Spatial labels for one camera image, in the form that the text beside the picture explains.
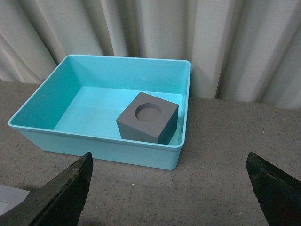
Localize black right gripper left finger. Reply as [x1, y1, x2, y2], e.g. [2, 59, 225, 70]
[0, 152, 93, 226]

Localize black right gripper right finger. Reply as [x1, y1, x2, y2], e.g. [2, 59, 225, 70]
[246, 152, 301, 226]

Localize gray cube square hole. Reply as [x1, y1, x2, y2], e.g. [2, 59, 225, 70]
[0, 185, 29, 215]

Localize gray cube round hole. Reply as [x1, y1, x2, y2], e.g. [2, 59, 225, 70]
[116, 92, 179, 145]

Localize blue plastic box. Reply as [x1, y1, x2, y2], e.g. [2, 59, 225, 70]
[8, 55, 191, 170]

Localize white curtain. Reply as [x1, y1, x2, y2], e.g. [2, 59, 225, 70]
[0, 0, 301, 109]

